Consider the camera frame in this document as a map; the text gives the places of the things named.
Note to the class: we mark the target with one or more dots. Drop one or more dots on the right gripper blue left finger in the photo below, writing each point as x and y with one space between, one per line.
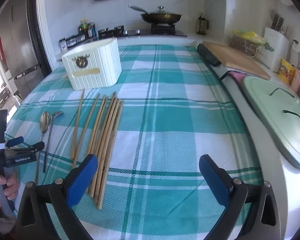
69 193

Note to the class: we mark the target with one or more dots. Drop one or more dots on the steel ladle spoon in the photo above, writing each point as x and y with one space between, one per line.
49 139

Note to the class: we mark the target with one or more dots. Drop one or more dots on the white knife block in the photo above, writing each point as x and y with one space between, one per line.
276 46

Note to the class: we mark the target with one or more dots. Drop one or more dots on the black gas stove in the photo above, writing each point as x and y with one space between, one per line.
155 29

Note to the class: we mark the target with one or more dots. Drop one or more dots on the yellow snack packet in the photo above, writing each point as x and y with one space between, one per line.
286 72

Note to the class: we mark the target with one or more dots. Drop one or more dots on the green sink cover lid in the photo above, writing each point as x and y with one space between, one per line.
279 110

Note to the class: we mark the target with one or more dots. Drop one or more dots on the sauce bottles group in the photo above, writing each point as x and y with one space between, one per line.
87 28

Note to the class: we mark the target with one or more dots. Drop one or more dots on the pink cloth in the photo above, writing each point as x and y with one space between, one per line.
238 77

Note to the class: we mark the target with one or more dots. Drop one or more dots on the cream ribbed utensil holder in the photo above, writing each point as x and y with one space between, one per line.
93 65

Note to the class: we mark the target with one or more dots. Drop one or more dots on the steel refrigerator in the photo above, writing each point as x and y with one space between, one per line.
21 45

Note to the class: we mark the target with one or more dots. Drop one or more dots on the black wok with lid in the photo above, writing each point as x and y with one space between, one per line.
158 17

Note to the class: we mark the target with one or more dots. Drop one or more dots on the wire basket with bags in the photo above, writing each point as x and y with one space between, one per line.
249 43

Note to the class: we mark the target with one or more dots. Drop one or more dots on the wooden cutting board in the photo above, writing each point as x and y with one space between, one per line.
235 59

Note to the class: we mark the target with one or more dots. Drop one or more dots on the black rolled mat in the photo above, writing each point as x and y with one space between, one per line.
208 56

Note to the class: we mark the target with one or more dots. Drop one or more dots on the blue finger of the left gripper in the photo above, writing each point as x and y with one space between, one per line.
14 142
33 148

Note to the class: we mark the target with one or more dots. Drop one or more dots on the dark glass jar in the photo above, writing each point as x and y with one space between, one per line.
202 25

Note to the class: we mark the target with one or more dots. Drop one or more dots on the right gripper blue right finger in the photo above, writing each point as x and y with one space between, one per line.
229 192

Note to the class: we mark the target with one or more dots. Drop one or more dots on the teal plaid tablecloth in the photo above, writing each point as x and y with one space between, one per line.
175 110

